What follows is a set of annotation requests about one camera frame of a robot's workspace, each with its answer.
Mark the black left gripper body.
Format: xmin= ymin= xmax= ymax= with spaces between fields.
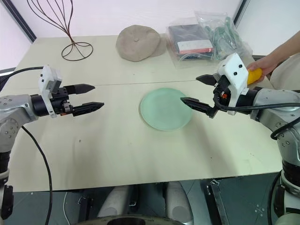
xmin=50 ymin=86 xmax=75 ymax=117

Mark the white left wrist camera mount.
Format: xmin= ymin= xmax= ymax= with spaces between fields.
xmin=38 ymin=65 xmax=63 ymax=118

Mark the clear bag with black box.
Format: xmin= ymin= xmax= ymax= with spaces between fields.
xmin=165 ymin=22 xmax=216 ymax=69

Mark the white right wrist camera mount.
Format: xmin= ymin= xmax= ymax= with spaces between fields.
xmin=217 ymin=53 xmax=249 ymax=116

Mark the yellow fruit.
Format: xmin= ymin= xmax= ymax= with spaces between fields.
xmin=247 ymin=67 xmax=264 ymax=86

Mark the white rounded seat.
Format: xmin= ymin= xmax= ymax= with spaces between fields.
xmin=269 ymin=56 xmax=300 ymax=91

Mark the dark rounded robot body rim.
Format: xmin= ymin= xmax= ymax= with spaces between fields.
xmin=76 ymin=214 xmax=189 ymax=225

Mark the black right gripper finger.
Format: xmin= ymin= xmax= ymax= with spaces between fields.
xmin=180 ymin=96 xmax=218 ymax=118
xmin=195 ymin=74 xmax=220 ymax=87

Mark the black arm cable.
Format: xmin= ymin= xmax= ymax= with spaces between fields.
xmin=0 ymin=67 xmax=53 ymax=225
xmin=212 ymin=92 xmax=300 ymax=140

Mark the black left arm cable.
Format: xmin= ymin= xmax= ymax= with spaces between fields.
xmin=0 ymin=67 xmax=53 ymax=225

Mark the person's bare hand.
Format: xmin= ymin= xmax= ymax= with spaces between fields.
xmin=247 ymin=55 xmax=280 ymax=83

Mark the dark window frame post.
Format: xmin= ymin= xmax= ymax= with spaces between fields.
xmin=3 ymin=0 xmax=38 ymax=44
xmin=233 ymin=0 xmax=251 ymax=27

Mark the clear bag with green items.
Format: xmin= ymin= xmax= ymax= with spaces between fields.
xmin=194 ymin=10 xmax=254 ymax=63

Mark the white grey robot leg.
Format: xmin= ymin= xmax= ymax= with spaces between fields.
xmin=165 ymin=181 xmax=195 ymax=223
xmin=97 ymin=185 xmax=129 ymax=218

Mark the metal table leg bracket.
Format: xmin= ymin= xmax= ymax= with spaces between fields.
xmin=205 ymin=179 xmax=232 ymax=225

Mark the brown wire hat stand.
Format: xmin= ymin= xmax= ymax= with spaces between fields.
xmin=27 ymin=0 xmax=94 ymax=61

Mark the beige beret hat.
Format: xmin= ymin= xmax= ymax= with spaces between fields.
xmin=116 ymin=24 xmax=167 ymax=62

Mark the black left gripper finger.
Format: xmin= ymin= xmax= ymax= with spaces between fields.
xmin=72 ymin=102 xmax=105 ymax=117
xmin=65 ymin=83 xmax=96 ymax=95

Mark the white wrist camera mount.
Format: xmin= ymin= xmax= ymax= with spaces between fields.
xmin=38 ymin=65 xmax=63 ymax=118
xmin=217 ymin=53 xmax=249 ymax=116

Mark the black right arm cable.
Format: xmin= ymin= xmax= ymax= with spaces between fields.
xmin=212 ymin=92 xmax=300 ymax=140

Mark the pale green round plate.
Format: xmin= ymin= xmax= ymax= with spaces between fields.
xmin=140 ymin=87 xmax=192 ymax=131

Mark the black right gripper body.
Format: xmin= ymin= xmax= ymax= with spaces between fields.
xmin=212 ymin=73 xmax=232 ymax=109

